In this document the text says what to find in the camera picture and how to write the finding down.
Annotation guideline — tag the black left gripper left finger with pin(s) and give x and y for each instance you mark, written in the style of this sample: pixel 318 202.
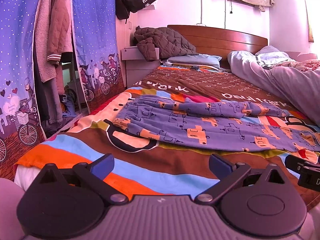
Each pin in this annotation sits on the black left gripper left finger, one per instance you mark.
pixel 63 203

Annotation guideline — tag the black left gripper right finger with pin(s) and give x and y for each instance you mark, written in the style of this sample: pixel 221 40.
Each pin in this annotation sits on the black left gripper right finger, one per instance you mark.
pixel 260 203

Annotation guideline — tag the purple patterned pants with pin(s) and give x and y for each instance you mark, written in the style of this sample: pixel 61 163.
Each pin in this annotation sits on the purple patterned pants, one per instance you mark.
pixel 212 125

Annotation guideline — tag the grey crumpled duvet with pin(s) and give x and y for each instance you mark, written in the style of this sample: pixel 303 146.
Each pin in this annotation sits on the grey crumpled duvet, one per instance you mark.
pixel 301 89

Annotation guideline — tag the blue wardrobe curtain left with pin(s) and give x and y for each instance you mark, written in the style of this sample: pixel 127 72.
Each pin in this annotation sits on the blue wardrobe curtain left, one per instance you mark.
pixel 20 121

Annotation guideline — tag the blue wardrobe curtain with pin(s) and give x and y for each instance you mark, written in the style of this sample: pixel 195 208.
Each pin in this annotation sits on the blue wardrobe curtain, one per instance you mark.
pixel 20 121
pixel 94 33

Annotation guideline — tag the colourful paul frank bedsheet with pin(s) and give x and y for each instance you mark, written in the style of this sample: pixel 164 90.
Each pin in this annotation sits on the colourful paul frank bedsheet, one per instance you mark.
pixel 148 166

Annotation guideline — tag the floral pink blanket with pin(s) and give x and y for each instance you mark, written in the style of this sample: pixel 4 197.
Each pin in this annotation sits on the floral pink blanket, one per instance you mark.
pixel 303 66

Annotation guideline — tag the white pillow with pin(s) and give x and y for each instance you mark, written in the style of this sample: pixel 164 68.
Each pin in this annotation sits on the white pillow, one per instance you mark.
pixel 270 52

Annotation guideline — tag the beige fleece coat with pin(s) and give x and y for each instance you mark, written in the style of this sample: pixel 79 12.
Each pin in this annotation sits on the beige fleece coat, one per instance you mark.
pixel 46 70

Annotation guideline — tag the light blue pillow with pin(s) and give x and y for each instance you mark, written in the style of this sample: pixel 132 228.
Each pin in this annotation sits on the light blue pillow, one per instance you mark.
pixel 201 59

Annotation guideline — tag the grey bedside cabinet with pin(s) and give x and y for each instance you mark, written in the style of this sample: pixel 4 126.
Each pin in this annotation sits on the grey bedside cabinet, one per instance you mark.
pixel 136 66

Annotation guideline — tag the wooden headboard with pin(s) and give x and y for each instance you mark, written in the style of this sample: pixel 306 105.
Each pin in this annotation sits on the wooden headboard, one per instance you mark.
pixel 220 42

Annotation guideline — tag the pink quilted jacket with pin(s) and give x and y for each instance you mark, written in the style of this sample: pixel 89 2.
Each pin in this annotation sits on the pink quilted jacket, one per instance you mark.
pixel 60 31

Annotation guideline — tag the brown quilted jacket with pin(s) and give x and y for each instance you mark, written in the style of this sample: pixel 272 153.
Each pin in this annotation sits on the brown quilted jacket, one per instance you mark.
pixel 169 42

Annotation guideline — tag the blue wardrobe curtain right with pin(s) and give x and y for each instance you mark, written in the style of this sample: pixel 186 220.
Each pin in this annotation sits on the blue wardrobe curtain right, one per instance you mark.
pixel 94 33

